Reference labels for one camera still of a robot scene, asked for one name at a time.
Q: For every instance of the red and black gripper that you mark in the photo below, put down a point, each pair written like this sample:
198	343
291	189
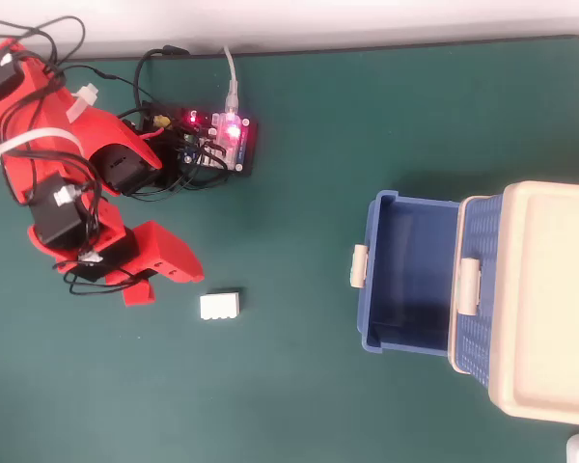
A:
116	251

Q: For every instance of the white toy brick cube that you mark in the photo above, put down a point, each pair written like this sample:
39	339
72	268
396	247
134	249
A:
219	306

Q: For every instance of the blue woven-pattern drawer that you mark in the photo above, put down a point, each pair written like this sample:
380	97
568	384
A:
415	270
482	357

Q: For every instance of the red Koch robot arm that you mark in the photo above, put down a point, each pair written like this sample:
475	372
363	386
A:
101	125

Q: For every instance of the electronics control board with LEDs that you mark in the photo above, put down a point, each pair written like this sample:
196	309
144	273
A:
251	154

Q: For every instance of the motor controller circuit board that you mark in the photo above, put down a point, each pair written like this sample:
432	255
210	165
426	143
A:
227	135

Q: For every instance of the white zip tie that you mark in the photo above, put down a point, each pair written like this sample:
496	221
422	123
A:
34	137
82	103

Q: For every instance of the dark green table mat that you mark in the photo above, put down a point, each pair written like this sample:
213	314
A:
289	410

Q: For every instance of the beige plastic drawer cabinet frame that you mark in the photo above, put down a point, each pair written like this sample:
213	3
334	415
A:
559	299

